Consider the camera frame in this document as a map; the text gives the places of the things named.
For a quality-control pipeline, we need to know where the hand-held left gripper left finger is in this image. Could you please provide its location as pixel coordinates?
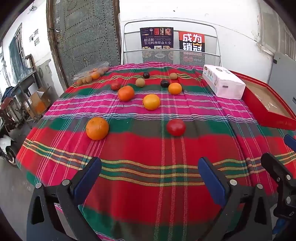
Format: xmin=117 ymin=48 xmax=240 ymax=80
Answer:
xmin=26 ymin=157 xmax=103 ymax=241

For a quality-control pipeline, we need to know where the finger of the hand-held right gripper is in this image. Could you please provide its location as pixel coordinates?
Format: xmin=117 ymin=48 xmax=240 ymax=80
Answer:
xmin=284 ymin=134 xmax=296 ymax=151
xmin=261 ymin=152 xmax=295 ymax=189

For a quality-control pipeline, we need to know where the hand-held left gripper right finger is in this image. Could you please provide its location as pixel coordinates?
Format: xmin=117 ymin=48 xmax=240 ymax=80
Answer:
xmin=198 ymin=157 xmax=273 ymax=241

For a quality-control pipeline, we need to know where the red cardboard box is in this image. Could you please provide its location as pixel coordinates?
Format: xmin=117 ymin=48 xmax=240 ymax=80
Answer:
xmin=231 ymin=71 xmax=296 ymax=131

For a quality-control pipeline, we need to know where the large orange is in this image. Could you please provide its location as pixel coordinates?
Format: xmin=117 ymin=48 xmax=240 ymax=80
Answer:
xmin=86 ymin=117 xmax=110 ymax=141

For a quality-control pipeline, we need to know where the plaid tablecloth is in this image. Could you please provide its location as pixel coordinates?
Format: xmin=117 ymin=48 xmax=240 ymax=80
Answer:
xmin=16 ymin=63 xmax=296 ymax=241

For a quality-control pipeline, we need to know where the red tomato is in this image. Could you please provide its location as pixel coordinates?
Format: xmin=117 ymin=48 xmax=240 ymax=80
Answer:
xmin=166 ymin=119 xmax=186 ymax=137

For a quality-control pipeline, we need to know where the grey metal panel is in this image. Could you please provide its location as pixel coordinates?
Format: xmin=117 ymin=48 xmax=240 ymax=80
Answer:
xmin=268 ymin=51 xmax=296 ymax=98

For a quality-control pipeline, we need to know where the parked scooter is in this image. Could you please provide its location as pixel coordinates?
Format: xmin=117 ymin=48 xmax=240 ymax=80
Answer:
xmin=0 ymin=117 xmax=18 ymax=165

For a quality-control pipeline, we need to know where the white tissue pack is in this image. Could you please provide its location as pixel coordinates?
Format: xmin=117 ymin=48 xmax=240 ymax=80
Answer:
xmin=202 ymin=65 xmax=246 ymax=100

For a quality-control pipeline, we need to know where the deep orange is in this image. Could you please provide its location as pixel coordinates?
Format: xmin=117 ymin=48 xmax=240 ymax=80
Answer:
xmin=117 ymin=85 xmax=135 ymax=102

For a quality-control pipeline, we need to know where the open cardboard box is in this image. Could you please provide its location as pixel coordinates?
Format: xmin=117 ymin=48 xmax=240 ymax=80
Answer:
xmin=26 ymin=86 xmax=53 ymax=116

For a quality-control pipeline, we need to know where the yellowish orange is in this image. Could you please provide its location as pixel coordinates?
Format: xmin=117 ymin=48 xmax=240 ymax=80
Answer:
xmin=142 ymin=94 xmax=161 ymax=111

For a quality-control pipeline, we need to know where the metal workshop cart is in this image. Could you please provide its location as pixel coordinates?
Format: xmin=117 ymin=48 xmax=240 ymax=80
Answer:
xmin=0 ymin=54 xmax=44 ymax=127

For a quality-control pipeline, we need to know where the clear plastic container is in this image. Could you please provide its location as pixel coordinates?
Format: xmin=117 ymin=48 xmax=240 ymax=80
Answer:
xmin=73 ymin=61 xmax=110 ymax=81

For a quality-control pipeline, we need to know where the red and black book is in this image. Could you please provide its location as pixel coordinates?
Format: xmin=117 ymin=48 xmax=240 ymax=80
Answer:
xmin=179 ymin=31 xmax=206 ymax=66

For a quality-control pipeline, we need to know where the barred window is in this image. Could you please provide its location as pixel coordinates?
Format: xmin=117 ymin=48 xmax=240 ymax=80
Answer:
xmin=8 ymin=23 xmax=29 ymax=79

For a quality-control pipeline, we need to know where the green studded metal door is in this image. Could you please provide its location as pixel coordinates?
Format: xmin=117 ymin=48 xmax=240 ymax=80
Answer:
xmin=46 ymin=0 xmax=122 ymax=87

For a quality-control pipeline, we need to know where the black cookbook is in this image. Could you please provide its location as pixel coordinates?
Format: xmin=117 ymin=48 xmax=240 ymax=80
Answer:
xmin=140 ymin=27 xmax=174 ymax=64

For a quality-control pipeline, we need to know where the wire rack with books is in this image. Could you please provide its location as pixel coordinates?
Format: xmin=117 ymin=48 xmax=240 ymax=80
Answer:
xmin=121 ymin=20 xmax=222 ymax=67

